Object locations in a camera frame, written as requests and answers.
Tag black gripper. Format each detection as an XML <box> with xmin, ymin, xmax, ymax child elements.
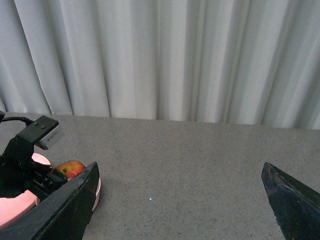
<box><xmin>0</xmin><ymin>136</ymin><xmax>99</xmax><ymax>240</ymax></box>

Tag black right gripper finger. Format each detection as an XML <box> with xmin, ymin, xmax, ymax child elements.
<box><xmin>261</xmin><ymin>162</ymin><xmax>320</xmax><ymax>240</ymax></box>

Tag red apple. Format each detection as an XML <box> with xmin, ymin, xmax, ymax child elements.
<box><xmin>55</xmin><ymin>160</ymin><xmax>86</xmax><ymax>181</ymax></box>

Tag pink bowl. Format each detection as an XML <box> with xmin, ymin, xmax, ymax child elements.
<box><xmin>0</xmin><ymin>153</ymin><xmax>102</xmax><ymax>228</ymax></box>

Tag white curtain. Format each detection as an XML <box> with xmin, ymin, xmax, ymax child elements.
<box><xmin>0</xmin><ymin>0</ymin><xmax>320</xmax><ymax>130</ymax></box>

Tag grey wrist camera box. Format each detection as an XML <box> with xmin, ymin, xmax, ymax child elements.
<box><xmin>17</xmin><ymin>115</ymin><xmax>64</xmax><ymax>150</ymax></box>

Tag black camera cable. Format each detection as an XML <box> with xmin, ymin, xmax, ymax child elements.
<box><xmin>0</xmin><ymin>109</ymin><xmax>35</xmax><ymax>125</ymax></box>

